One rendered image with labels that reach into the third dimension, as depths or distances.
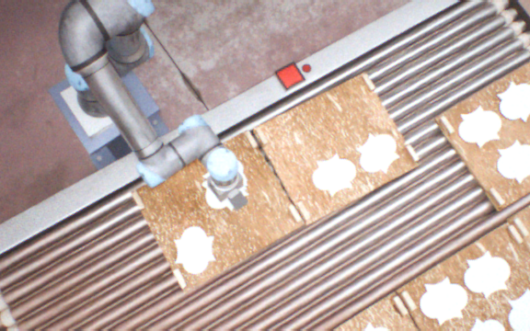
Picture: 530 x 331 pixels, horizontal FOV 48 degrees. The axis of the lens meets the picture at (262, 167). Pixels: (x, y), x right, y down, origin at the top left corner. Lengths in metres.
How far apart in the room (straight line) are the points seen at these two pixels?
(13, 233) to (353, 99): 1.13
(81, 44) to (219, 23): 1.74
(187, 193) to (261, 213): 0.24
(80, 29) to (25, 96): 1.72
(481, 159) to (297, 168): 0.58
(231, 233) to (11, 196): 1.43
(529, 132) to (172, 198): 1.15
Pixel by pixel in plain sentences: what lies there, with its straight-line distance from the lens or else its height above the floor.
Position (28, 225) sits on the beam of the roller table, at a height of 0.92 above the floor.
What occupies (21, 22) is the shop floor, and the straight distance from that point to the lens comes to 3.31.
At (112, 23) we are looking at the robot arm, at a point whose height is 1.50.
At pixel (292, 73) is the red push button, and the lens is 1.99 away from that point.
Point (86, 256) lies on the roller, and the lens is 1.90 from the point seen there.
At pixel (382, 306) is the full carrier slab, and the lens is 1.85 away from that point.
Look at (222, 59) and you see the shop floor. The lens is 3.03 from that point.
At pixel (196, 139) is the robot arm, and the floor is 1.27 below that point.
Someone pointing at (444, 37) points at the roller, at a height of 0.92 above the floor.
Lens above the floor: 2.74
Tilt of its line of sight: 75 degrees down
